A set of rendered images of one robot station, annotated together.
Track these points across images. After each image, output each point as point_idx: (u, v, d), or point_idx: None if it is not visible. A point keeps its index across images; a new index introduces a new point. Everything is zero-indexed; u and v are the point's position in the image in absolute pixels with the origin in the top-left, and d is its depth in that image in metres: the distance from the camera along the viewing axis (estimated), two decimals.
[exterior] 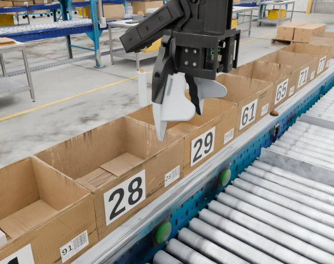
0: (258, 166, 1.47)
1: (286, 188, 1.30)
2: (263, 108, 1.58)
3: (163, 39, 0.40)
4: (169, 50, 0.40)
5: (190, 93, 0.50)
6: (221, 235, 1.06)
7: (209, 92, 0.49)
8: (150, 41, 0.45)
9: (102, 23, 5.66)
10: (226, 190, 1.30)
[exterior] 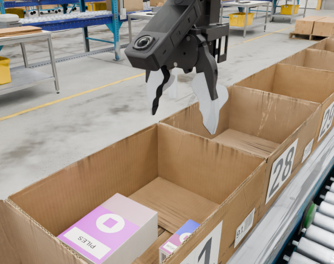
0: None
1: None
2: None
3: (201, 39, 0.40)
4: (203, 48, 0.41)
5: (157, 95, 0.49)
6: None
7: (163, 87, 0.51)
8: None
9: (122, 14, 5.50)
10: None
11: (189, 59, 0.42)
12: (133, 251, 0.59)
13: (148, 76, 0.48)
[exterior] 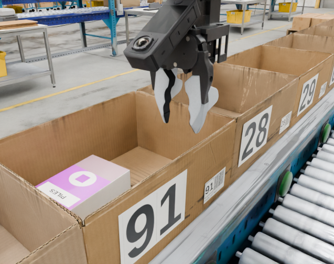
0: None
1: None
2: None
3: (201, 39, 0.40)
4: (203, 48, 0.41)
5: (166, 100, 0.48)
6: None
7: (172, 92, 0.50)
8: None
9: (119, 10, 5.52)
10: (323, 150, 1.16)
11: (188, 59, 0.42)
12: None
13: (153, 83, 0.48)
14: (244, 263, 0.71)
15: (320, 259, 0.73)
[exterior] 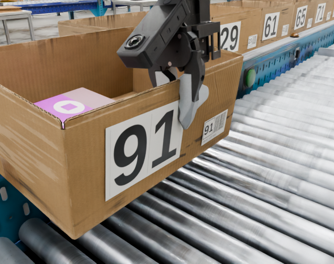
0: None
1: (312, 92, 1.26)
2: (284, 27, 1.54)
3: (192, 35, 0.41)
4: (195, 44, 0.42)
5: None
6: (250, 119, 1.02)
7: None
8: None
9: (107, 1, 5.62)
10: (251, 95, 1.27)
11: (182, 56, 0.42)
12: None
13: None
14: None
15: (209, 162, 0.83)
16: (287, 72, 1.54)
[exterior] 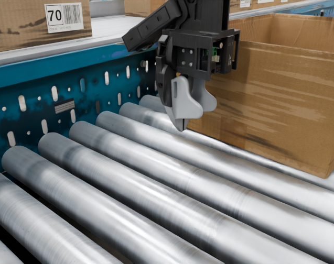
0: None
1: None
2: None
3: (161, 39, 0.40)
4: (166, 50, 0.40)
5: None
6: None
7: None
8: (152, 40, 0.45)
9: None
10: None
11: (163, 57, 0.42)
12: None
13: None
14: None
15: None
16: None
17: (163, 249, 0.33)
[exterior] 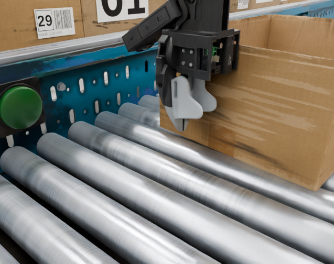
0: None
1: None
2: None
3: (161, 39, 0.40)
4: (166, 50, 0.40)
5: None
6: None
7: None
8: (152, 40, 0.45)
9: None
10: None
11: None
12: None
13: None
14: None
15: None
16: None
17: None
